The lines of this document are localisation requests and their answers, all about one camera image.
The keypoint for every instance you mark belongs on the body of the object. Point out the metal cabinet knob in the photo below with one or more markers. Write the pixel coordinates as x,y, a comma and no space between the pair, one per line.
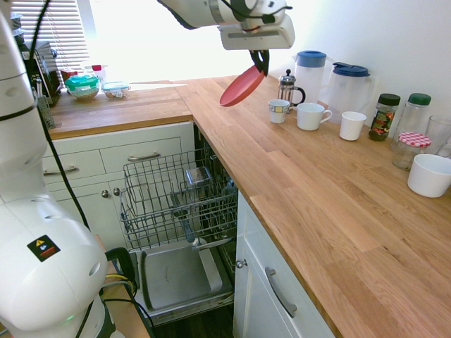
116,192
105,194
240,263

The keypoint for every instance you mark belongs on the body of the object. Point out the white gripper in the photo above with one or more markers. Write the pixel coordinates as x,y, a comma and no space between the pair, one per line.
257,35

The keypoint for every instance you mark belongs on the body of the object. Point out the white window blind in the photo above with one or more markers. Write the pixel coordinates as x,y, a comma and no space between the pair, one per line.
63,28

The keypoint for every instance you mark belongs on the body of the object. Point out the tall drinking glass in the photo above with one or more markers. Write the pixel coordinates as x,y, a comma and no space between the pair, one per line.
440,134

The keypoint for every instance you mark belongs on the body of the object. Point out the black C clamp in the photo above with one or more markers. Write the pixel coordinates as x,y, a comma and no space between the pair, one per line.
121,253

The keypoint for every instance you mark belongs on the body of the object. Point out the wide white mug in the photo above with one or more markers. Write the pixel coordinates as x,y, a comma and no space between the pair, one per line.
310,117

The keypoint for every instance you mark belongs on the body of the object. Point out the red plastic plate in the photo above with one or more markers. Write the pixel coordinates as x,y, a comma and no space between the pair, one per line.
239,88

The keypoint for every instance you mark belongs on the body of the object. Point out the blue rim clear food container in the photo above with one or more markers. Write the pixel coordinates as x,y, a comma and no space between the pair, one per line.
115,90

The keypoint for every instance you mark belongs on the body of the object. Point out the white drawer front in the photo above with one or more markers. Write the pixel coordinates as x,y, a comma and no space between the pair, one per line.
267,246

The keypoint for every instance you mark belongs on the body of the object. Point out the steel dishwasher door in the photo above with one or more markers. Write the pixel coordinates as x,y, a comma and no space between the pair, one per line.
169,278

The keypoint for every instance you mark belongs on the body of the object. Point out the clear pitcher light blue lid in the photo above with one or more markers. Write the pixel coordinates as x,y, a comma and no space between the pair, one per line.
310,77

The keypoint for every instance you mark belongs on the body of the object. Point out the red checked lid glass jar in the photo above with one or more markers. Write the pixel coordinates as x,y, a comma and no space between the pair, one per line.
410,151

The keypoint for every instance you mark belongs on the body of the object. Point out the white ribbed cup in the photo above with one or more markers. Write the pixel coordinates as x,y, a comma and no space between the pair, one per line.
352,126

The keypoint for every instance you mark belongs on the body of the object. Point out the green lid clear bottle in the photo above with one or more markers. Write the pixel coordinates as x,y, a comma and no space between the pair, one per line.
415,116

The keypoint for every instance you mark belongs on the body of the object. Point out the grey mesh utensil holder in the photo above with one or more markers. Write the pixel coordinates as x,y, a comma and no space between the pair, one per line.
46,111

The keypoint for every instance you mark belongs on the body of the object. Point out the clear plastic container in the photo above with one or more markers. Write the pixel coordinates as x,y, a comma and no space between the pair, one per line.
198,176

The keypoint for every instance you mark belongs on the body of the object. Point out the teal lid food container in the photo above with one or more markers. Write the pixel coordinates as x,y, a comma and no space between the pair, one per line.
82,88

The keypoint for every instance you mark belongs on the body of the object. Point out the black coffee machine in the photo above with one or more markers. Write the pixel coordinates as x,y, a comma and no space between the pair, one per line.
42,74

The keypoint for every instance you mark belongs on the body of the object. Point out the glass French press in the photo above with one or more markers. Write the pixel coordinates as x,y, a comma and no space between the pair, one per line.
287,89

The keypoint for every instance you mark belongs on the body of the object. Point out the black lid spice jar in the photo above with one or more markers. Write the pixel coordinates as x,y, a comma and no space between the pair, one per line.
382,119

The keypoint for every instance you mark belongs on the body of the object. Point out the clear pitcher dark blue lid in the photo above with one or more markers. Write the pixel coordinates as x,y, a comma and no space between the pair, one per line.
349,95

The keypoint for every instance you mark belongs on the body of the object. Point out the small patterned white cup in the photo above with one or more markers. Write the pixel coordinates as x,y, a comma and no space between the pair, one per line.
278,112

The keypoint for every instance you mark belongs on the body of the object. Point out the white ceramic bowl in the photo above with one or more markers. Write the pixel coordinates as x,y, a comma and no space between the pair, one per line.
430,176

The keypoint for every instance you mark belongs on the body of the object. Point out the red cap white bottle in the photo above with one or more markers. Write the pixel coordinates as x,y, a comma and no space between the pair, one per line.
99,74

